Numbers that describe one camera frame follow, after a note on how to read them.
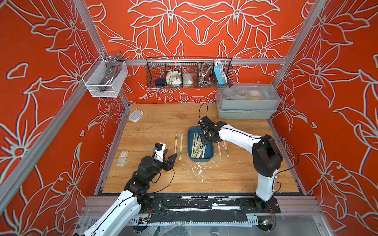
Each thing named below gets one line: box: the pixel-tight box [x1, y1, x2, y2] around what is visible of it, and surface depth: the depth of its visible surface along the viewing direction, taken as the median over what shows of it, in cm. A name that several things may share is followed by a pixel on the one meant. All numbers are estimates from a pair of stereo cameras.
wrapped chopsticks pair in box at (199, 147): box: [194, 134, 205, 159], surface depth 94 cm
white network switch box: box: [128, 109, 144, 123], surface depth 113 cm
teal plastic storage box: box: [187, 126, 216, 163], surface depth 94 cm
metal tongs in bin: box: [97, 54, 123, 92], surface depth 85 cm
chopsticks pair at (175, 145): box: [174, 131, 179, 154], surface depth 98 cm
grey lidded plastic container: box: [215, 83, 282, 120], surface depth 103 cm
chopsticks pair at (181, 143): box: [178, 133, 184, 162], surface depth 96 cm
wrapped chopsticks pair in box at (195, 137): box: [190, 132, 199, 159], surface depth 95 cm
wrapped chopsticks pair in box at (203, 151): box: [199, 144, 207, 159], surface depth 94 cm
